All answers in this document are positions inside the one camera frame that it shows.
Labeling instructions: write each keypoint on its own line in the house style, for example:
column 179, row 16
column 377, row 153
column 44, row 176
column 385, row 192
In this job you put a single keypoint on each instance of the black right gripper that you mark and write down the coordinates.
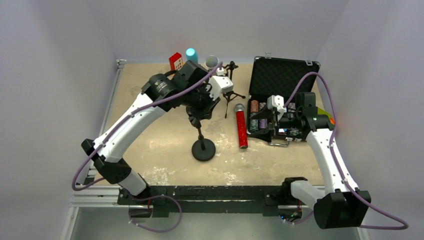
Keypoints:
column 274, row 124

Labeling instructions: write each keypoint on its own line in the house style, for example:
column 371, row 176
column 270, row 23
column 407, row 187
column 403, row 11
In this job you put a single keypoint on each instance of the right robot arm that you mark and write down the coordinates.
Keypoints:
column 341, row 204

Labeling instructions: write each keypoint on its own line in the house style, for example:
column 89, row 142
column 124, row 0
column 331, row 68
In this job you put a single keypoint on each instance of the red glitter microphone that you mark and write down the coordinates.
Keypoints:
column 241, row 125

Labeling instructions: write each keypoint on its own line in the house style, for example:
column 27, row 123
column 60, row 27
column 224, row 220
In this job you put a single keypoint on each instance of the rhinestone silver microphone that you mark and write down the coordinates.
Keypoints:
column 211, row 62

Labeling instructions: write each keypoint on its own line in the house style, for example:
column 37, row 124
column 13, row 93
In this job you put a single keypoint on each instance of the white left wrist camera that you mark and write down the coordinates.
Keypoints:
column 219, row 84

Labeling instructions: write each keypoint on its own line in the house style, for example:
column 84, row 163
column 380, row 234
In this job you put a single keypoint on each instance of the black poker chip case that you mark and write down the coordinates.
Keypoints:
column 274, row 76

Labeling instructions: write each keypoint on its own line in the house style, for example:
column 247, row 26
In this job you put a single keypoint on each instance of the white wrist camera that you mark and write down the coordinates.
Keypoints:
column 219, row 84
column 276, row 102

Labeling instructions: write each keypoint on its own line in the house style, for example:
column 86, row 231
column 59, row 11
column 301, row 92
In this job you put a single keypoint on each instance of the blue toy microphone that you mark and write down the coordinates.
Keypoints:
column 192, row 55

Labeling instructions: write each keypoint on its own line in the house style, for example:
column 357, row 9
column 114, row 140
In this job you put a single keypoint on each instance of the red toy block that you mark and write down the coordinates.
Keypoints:
column 176, row 61

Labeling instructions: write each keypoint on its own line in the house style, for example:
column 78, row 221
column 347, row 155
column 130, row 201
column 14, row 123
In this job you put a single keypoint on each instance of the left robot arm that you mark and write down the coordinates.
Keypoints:
column 192, row 86

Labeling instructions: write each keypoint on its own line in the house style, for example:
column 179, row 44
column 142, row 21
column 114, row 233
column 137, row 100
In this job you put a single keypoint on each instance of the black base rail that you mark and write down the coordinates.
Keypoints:
column 266, row 200

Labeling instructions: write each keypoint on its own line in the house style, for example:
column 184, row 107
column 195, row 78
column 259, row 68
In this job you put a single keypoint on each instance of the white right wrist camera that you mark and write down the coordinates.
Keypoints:
column 276, row 102

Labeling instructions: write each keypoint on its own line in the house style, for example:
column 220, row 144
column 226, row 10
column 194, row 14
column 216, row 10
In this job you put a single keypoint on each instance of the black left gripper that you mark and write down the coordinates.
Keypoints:
column 197, row 110

